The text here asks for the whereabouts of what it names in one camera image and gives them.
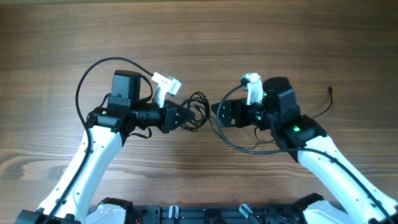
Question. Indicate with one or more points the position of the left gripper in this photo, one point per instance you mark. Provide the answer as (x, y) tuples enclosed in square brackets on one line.
[(170, 121)]

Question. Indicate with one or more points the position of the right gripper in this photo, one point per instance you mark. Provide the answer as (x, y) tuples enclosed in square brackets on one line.
[(231, 104)]

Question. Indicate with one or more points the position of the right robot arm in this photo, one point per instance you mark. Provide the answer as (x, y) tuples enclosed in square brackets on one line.
[(271, 105)]

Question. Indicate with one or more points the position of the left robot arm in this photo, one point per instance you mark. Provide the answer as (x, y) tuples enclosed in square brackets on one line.
[(135, 101)]

